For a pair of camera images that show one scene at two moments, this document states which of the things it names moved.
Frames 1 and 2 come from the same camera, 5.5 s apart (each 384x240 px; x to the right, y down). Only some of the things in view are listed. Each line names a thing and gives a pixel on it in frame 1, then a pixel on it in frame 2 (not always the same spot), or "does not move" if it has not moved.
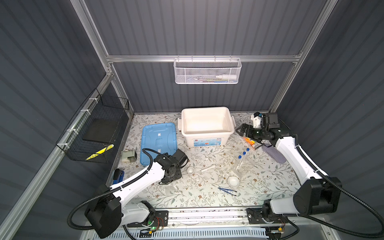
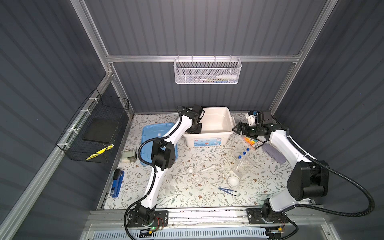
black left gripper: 179,175 -> 198,130
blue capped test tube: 239,157 does not move
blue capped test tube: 244,153 does not move
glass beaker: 170,190 does not move
